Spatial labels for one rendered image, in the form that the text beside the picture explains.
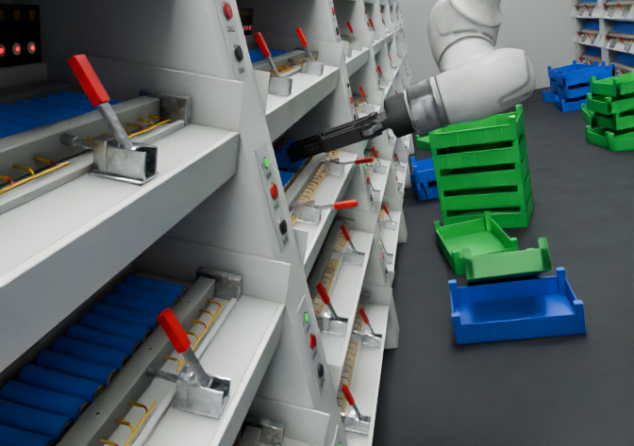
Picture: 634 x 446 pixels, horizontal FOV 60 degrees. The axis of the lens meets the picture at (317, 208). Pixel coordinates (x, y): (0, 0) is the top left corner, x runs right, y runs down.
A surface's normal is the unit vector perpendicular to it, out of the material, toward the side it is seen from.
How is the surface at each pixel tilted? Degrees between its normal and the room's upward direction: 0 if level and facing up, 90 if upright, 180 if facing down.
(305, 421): 90
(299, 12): 90
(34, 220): 21
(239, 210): 90
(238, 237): 90
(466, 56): 31
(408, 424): 0
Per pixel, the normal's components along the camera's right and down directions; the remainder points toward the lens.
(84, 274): 0.97, 0.20
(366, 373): 0.15, -0.92
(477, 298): -0.18, 0.33
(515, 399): -0.22, -0.93
